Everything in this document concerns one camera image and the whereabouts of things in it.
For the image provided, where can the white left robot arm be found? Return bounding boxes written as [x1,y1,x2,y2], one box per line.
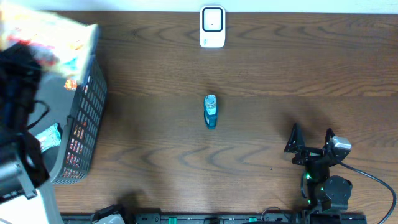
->
[1,44,63,223]

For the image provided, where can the black camera cable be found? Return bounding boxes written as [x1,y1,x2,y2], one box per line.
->
[338,161,397,224]

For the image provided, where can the dark grey plastic basket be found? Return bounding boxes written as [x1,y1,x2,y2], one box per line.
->
[29,47,108,185]

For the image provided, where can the small orange snack packet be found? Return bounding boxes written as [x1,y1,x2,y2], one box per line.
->
[64,79,78,91]

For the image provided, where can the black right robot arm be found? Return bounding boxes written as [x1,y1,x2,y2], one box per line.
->
[284,123,353,223]

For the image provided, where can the blue liquid bottle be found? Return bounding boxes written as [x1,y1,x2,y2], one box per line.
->
[203,95,218,129]

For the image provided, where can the teal white wipes pack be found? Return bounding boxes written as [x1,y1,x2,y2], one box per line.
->
[35,123,62,153]

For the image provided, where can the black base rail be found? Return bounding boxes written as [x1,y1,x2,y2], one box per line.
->
[61,204,367,224]

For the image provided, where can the yellow snack bag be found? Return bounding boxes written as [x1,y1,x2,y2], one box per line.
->
[1,1,98,84]

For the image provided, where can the white barcode scanner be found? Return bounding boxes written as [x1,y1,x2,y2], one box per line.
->
[200,5,226,48]

